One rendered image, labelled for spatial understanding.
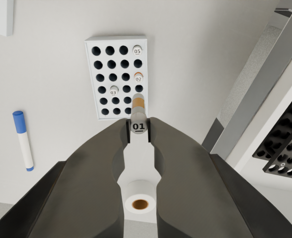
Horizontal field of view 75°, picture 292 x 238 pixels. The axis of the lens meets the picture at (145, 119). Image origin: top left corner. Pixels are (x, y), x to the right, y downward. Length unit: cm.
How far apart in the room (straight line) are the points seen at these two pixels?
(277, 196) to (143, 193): 25
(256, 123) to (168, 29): 18
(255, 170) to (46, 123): 39
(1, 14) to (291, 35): 36
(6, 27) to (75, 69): 10
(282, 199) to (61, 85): 43
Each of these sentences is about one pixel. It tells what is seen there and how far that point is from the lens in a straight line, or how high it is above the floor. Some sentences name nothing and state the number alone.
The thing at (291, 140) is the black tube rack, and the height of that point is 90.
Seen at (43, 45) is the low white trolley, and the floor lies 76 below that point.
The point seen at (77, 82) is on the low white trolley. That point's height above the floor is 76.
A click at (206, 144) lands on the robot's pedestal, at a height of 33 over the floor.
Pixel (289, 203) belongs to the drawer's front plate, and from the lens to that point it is 45.
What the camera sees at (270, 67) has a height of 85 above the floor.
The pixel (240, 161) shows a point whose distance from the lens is 28.
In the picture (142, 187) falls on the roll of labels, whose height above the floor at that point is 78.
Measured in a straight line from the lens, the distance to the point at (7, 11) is 34.
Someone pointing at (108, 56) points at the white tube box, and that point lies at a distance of 29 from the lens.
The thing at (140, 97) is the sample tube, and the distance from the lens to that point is 16.
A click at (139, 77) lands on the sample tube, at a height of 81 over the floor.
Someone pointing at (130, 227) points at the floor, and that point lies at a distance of 214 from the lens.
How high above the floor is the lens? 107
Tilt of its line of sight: 60 degrees down
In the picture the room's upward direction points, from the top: 175 degrees clockwise
